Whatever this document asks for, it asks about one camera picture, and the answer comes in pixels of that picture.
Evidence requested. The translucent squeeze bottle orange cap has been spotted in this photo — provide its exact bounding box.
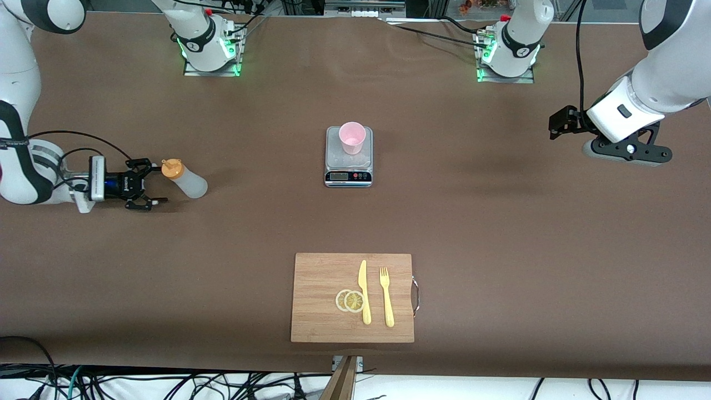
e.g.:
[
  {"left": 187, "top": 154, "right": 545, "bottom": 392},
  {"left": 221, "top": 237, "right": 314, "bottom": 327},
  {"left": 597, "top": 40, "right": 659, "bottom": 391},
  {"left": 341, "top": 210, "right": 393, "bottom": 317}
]
[{"left": 161, "top": 158, "right": 209, "bottom": 199}]

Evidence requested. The pink plastic cup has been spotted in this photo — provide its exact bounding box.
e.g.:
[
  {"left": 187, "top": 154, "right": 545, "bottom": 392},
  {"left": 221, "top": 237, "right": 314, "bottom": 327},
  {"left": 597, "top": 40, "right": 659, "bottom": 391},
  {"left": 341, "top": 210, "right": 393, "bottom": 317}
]
[{"left": 339, "top": 122, "right": 367, "bottom": 156}]

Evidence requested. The wooden cutting board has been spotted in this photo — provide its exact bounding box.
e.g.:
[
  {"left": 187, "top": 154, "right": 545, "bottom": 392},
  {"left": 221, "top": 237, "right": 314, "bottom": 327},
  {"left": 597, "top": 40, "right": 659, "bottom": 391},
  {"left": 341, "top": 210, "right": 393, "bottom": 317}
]
[{"left": 291, "top": 253, "right": 420, "bottom": 343}]

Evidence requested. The silver digital kitchen scale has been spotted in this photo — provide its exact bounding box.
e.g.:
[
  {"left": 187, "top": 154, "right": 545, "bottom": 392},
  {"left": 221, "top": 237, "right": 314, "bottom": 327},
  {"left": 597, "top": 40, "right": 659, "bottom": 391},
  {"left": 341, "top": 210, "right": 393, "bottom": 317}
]
[{"left": 324, "top": 126, "right": 373, "bottom": 188}]

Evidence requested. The yellow plastic knife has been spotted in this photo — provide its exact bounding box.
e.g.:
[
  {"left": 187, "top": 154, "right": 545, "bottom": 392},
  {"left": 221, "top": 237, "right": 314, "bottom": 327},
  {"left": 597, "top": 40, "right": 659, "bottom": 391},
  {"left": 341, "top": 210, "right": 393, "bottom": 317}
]
[{"left": 358, "top": 259, "right": 372, "bottom": 326}]

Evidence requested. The yellow plastic fork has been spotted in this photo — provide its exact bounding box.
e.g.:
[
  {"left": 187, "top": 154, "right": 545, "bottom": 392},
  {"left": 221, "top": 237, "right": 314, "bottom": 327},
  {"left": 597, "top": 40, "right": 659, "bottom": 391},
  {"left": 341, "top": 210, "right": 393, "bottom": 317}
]
[{"left": 379, "top": 267, "right": 395, "bottom": 328}]

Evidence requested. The wooden beam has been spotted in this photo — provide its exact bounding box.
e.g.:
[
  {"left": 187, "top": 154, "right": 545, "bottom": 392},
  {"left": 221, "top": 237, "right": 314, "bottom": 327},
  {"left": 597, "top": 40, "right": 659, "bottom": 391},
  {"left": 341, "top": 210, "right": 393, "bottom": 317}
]
[{"left": 319, "top": 356, "right": 359, "bottom": 400}]

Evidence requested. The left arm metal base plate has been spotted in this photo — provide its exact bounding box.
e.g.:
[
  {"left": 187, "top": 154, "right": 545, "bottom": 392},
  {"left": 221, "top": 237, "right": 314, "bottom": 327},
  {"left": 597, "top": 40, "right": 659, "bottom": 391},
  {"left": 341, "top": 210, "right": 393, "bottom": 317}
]
[{"left": 475, "top": 31, "right": 537, "bottom": 84}]

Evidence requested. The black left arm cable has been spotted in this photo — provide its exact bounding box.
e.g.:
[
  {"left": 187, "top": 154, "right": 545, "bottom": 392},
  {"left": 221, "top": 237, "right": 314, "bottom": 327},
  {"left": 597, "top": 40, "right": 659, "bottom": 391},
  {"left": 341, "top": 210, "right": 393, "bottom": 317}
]
[{"left": 576, "top": 0, "right": 590, "bottom": 128}]

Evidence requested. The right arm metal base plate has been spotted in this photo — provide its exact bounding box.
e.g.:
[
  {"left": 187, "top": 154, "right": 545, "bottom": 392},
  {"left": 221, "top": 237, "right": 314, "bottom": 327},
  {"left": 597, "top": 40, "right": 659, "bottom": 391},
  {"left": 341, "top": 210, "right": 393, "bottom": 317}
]
[{"left": 183, "top": 25, "right": 246, "bottom": 78}]

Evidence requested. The black table cable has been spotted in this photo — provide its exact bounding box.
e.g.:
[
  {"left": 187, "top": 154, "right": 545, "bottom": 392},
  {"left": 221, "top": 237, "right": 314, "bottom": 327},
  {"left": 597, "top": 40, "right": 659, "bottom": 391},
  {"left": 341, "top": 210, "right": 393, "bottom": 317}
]
[
  {"left": 387, "top": 22, "right": 492, "bottom": 48},
  {"left": 442, "top": 16, "right": 489, "bottom": 35}
]

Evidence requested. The teal floor cable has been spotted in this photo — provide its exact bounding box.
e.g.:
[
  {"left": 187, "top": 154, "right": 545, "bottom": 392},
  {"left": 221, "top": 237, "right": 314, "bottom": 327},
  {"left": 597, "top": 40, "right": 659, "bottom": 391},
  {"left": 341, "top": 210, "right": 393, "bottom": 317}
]
[{"left": 66, "top": 366, "right": 84, "bottom": 400}]

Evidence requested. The small metal bracket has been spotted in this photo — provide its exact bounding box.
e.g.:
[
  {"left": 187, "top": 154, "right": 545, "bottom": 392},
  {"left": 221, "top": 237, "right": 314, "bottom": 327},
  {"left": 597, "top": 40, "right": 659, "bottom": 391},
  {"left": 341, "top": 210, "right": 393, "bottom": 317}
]
[{"left": 332, "top": 356, "right": 364, "bottom": 374}]

